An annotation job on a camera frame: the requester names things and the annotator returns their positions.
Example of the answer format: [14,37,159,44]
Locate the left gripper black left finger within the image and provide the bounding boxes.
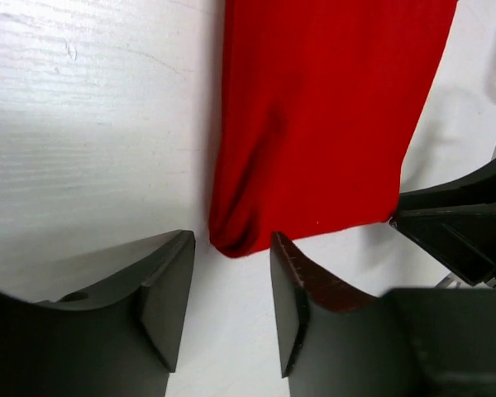
[0,230,195,396]

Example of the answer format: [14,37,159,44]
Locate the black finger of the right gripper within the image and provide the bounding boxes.
[389,158,496,288]

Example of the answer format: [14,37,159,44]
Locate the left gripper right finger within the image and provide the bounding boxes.
[270,232,496,396]

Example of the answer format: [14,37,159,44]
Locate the red t shirt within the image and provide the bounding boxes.
[208,1,457,258]

